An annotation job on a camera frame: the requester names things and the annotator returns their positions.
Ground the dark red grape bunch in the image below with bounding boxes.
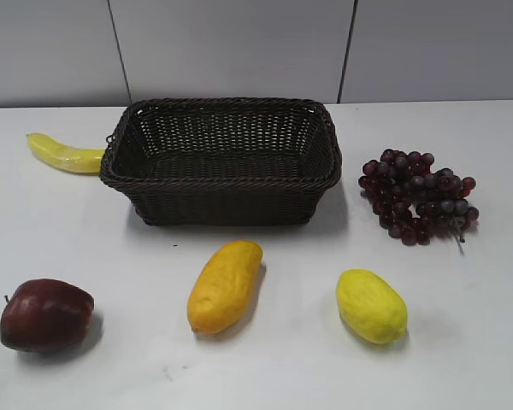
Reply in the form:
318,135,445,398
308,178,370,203
358,149,480,246

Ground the black woven basket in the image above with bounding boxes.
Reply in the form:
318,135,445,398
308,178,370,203
99,97,342,226

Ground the orange mango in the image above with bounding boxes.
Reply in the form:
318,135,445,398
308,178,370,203
187,240,263,335

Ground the yellow lemon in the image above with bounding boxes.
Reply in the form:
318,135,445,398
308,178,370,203
335,269,408,344

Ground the yellow banana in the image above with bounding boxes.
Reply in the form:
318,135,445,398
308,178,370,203
27,132,104,174

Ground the red apple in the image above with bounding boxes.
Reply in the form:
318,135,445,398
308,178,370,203
0,278,95,353

